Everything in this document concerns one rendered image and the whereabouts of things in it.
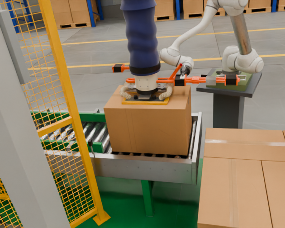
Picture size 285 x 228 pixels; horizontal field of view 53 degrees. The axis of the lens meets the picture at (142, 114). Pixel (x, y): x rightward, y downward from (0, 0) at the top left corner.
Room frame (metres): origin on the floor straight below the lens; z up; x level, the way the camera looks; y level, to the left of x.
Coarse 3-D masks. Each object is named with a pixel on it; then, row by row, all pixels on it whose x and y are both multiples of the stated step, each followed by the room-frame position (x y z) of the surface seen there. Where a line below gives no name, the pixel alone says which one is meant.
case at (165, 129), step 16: (112, 96) 2.03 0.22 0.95; (176, 96) 1.89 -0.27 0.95; (112, 112) 1.84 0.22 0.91; (128, 112) 1.81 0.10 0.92; (144, 112) 1.77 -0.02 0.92; (160, 112) 1.74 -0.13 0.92; (176, 112) 1.71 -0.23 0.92; (112, 128) 1.85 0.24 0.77; (128, 128) 1.81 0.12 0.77; (144, 128) 1.78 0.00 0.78; (160, 128) 1.74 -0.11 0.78; (176, 128) 1.71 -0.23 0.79; (112, 144) 1.86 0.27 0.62; (128, 144) 1.82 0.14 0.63; (144, 144) 1.78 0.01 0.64; (160, 144) 1.75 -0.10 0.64; (176, 144) 1.71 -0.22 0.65
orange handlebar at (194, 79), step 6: (126, 66) 2.28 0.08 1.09; (132, 78) 2.01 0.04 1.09; (162, 78) 1.94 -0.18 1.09; (168, 78) 1.93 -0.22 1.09; (186, 78) 1.89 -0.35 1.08; (192, 78) 1.86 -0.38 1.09; (198, 78) 1.85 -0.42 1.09; (204, 78) 1.85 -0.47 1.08; (216, 78) 1.83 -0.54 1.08; (222, 78) 1.82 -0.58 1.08
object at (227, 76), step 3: (225, 75) 1.82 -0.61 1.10; (228, 75) 1.81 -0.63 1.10; (231, 75) 1.81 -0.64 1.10; (234, 75) 1.80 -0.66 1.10; (225, 78) 1.77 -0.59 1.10; (228, 78) 1.76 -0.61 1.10; (231, 78) 1.76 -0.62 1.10; (234, 78) 1.75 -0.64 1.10; (237, 78) 1.75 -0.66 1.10; (225, 81) 1.76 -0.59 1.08; (228, 81) 1.77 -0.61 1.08; (231, 81) 1.76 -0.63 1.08; (234, 81) 1.75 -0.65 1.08; (237, 81) 1.74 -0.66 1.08; (225, 84) 1.76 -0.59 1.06; (228, 84) 1.76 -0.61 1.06; (231, 84) 1.76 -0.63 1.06; (234, 84) 1.75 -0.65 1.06
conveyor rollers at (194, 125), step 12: (36, 120) 2.58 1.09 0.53; (48, 120) 2.52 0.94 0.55; (60, 132) 2.31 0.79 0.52; (72, 132) 2.24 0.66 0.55; (84, 132) 2.22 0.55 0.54; (96, 132) 2.23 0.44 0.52; (192, 132) 1.99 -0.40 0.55; (108, 144) 2.01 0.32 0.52; (192, 144) 1.82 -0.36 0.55; (156, 156) 1.74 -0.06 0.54; (168, 156) 1.73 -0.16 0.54; (180, 156) 1.71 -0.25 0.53
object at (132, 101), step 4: (132, 96) 1.94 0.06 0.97; (136, 96) 1.88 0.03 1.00; (152, 96) 1.85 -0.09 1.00; (124, 100) 1.90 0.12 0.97; (128, 100) 1.88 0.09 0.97; (132, 100) 1.87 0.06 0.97; (136, 100) 1.86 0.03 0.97; (140, 100) 1.85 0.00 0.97; (144, 100) 1.85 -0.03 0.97; (148, 100) 1.84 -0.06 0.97; (152, 100) 1.83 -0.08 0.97; (156, 100) 1.82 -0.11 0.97; (160, 100) 1.82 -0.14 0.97; (164, 100) 1.82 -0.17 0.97; (144, 104) 1.83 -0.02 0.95; (148, 104) 1.82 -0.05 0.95; (152, 104) 1.81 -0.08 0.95; (156, 104) 1.80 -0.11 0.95; (160, 104) 1.79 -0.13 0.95; (164, 104) 1.78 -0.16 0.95
